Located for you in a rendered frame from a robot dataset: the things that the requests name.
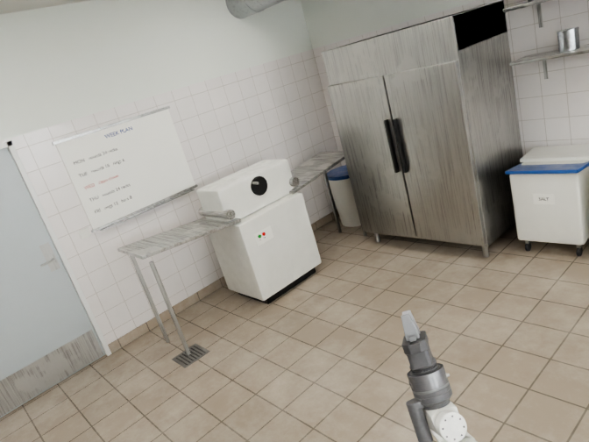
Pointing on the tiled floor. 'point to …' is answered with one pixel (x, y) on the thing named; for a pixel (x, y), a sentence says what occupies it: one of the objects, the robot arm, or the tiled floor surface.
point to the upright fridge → (430, 127)
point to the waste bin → (344, 196)
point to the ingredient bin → (552, 196)
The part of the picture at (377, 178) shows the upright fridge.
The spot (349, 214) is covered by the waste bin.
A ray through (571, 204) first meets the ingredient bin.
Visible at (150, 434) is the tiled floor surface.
